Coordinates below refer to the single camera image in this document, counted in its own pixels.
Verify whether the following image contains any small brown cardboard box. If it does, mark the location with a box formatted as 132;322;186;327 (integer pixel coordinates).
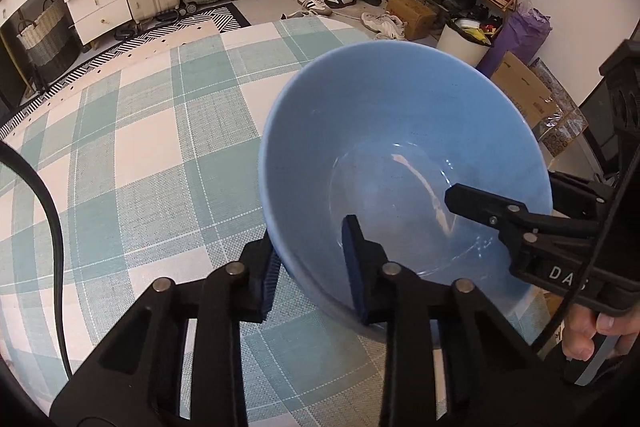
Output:
387;0;437;41

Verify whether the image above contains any black cable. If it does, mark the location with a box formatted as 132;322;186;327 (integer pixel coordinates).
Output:
0;140;74;382

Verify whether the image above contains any purple bag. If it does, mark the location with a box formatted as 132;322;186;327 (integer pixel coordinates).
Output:
476;0;552;77

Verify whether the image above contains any large blue bowl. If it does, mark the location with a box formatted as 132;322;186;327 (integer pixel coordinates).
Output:
258;40;552;340

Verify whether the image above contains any white trash bin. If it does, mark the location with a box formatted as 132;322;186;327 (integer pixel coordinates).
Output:
436;17;494;67

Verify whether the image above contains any woven laundry basket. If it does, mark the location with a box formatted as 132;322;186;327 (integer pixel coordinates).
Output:
17;0;81;84

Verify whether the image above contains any dotted floor rug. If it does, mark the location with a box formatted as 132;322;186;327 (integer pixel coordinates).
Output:
1;2;250;140

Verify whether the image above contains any cardboard box with cat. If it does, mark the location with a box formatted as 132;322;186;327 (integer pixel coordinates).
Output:
491;51;560;130

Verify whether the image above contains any person's right hand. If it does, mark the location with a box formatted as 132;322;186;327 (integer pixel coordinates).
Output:
562;303;640;361

